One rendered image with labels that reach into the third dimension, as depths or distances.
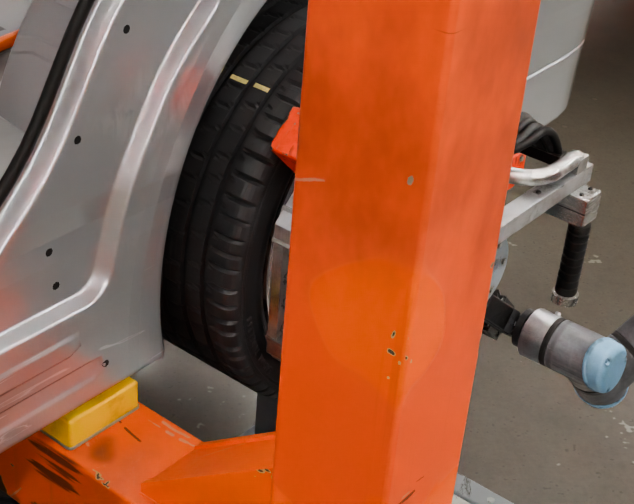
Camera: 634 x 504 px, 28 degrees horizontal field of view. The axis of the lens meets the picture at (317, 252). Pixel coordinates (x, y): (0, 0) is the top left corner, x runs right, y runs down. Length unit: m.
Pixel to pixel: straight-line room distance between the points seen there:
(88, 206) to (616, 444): 1.72
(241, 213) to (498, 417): 1.41
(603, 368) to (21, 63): 1.05
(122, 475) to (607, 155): 2.87
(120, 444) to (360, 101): 0.80
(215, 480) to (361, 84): 0.63
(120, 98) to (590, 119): 3.14
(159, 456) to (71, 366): 0.19
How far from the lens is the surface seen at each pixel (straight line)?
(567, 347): 2.16
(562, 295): 2.07
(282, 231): 1.77
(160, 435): 1.83
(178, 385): 3.02
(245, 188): 1.76
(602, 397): 2.27
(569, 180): 1.95
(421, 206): 1.17
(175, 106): 1.66
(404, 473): 1.38
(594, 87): 4.86
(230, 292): 1.81
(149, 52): 1.63
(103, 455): 1.80
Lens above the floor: 1.86
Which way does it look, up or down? 31 degrees down
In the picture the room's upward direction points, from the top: 5 degrees clockwise
